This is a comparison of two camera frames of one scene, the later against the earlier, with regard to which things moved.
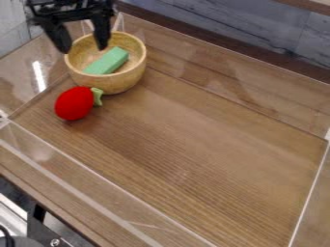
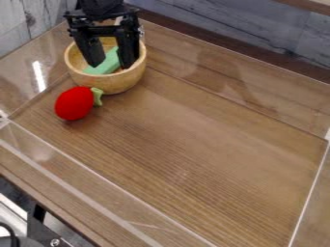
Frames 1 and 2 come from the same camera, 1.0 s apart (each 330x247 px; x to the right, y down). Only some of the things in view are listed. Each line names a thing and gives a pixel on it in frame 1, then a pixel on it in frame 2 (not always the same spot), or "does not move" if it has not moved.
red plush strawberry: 75,101 does not move
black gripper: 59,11 -> 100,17
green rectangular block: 108,62 does not move
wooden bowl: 86,54 does not move
